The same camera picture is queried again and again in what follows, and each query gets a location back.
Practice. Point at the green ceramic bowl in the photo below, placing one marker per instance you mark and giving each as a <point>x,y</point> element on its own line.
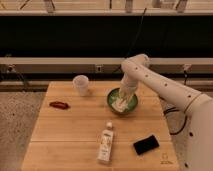
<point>114,94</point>

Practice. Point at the black rectangular sponge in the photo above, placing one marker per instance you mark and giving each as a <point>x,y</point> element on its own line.
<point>146,145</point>

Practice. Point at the clear plastic cup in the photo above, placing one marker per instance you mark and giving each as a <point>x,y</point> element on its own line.
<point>81,83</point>

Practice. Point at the white sponge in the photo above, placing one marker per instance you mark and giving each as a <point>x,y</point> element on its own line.
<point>120,104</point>

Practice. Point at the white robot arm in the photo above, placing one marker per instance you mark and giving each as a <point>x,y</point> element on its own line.
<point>195,104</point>

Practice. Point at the white plastic bottle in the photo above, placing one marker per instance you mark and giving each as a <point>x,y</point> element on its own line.
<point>106,141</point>

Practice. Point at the wooden table board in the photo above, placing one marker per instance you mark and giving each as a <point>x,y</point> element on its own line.
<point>69,140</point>

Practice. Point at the red chili pepper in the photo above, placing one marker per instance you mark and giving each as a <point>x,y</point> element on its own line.
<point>59,105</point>

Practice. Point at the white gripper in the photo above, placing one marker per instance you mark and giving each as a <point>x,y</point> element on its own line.
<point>127,89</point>

